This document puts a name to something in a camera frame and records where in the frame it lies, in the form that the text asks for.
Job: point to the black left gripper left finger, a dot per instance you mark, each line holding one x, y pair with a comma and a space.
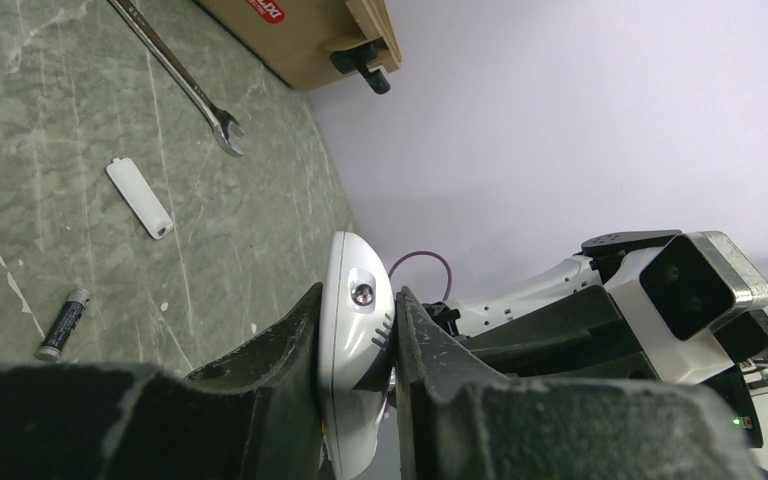
250, 414

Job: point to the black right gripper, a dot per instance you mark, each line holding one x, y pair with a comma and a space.
584, 335

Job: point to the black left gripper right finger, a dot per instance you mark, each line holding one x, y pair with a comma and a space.
458, 418

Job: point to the white remote control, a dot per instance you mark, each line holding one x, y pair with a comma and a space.
354, 356

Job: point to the black AAA battery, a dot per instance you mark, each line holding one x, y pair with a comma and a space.
73, 309

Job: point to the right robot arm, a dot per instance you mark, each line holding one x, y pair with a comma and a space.
745, 339

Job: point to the white battery cover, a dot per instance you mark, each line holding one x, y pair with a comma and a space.
141, 199

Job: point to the silver open-end wrench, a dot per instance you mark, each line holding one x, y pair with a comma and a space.
225, 127

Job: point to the black toolbox right latch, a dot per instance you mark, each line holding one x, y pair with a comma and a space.
357, 59

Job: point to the tan plastic toolbox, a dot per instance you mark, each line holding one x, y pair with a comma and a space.
294, 39

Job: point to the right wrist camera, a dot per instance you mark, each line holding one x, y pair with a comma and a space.
674, 299

